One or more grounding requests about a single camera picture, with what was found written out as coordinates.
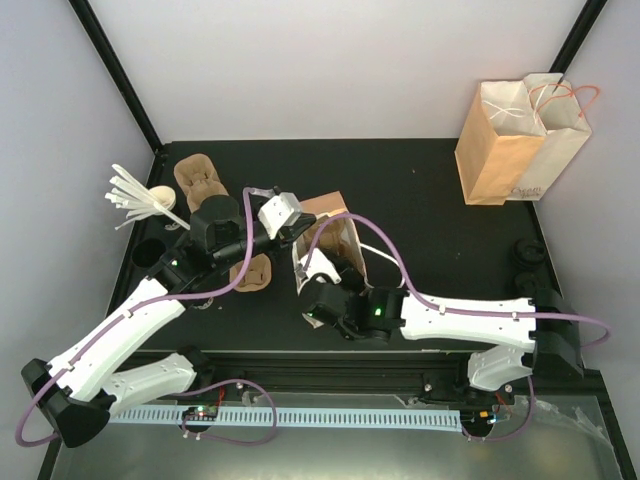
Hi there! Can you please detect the small brown paper bag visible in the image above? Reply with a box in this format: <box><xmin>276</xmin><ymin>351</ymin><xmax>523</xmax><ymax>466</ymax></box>
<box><xmin>291</xmin><ymin>189</ymin><xmax>406</xmax><ymax>329</ymax></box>

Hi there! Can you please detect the brown pulp cup carrier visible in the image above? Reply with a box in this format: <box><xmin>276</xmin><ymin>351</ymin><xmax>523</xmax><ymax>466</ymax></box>
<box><xmin>317</xmin><ymin>219</ymin><xmax>352</xmax><ymax>259</ymax></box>

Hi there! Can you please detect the stack of paper cups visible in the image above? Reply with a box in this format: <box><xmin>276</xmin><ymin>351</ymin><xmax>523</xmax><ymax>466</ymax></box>
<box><xmin>191</xmin><ymin>297</ymin><xmax>215</xmax><ymax>310</ymax></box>

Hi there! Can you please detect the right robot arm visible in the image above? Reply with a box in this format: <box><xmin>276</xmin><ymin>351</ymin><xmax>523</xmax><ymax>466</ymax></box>
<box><xmin>298</xmin><ymin>278</ymin><xmax>584</xmax><ymax>403</ymax></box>

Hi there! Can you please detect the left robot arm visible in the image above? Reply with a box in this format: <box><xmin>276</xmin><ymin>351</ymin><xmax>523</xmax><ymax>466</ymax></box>
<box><xmin>21</xmin><ymin>188</ymin><xmax>316</xmax><ymax>448</ymax></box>

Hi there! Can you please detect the stack of pulp cup carriers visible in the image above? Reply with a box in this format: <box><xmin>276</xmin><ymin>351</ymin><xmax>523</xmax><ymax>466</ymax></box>
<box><xmin>174</xmin><ymin>153</ymin><xmax>229</xmax><ymax>213</ymax></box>

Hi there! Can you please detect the cup holding straws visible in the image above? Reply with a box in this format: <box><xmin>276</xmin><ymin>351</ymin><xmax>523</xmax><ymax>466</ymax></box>
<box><xmin>149</xmin><ymin>185</ymin><xmax>176</xmax><ymax>211</ymax></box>

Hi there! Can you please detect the black cup lids stack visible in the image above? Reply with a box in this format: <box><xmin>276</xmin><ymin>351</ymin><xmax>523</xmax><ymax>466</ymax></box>
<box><xmin>512</xmin><ymin>239</ymin><xmax>547</xmax><ymax>268</ymax></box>

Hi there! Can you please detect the large brown paper bag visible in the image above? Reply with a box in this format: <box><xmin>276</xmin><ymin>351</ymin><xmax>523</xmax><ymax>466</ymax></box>
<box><xmin>454</xmin><ymin>80</ymin><xmax>546</xmax><ymax>206</ymax></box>

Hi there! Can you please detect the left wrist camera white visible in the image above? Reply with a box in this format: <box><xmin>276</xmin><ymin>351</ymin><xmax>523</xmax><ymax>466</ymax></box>
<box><xmin>258</xmin><ymin>190</ymin><xmax>302</xmax><ymax>240</ymax></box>

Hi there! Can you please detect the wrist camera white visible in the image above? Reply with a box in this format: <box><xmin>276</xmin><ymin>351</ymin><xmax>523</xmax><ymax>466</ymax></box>
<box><xmin>258</xmin><ymin>190</ymin><xmax>302</xmax><ymax>240</ymax></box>
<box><xmin>299</xmin><ymin>249</ymin><xmax>341</xmax><ymax>284</ymax></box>

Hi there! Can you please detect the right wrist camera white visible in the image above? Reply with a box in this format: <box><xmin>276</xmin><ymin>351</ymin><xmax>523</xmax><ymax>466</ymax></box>
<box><xmin>299</xmin><ymin>249</ymin><xmax>341</xmax><ymax>284</ymax></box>

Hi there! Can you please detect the light blue cable duct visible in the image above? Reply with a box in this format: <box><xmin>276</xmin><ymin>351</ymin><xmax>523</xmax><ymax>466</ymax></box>
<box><xmin>110</xmin><ymin>405</ymin><xmax>462</xmax><ymax>433</ymax></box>

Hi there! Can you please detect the white paper bag orange handle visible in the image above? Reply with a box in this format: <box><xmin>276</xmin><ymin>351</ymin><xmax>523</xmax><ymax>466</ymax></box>
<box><xmin>508</xmin><ymin>73</ymin><xmax>600</xmax><ymax>201</ymax></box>

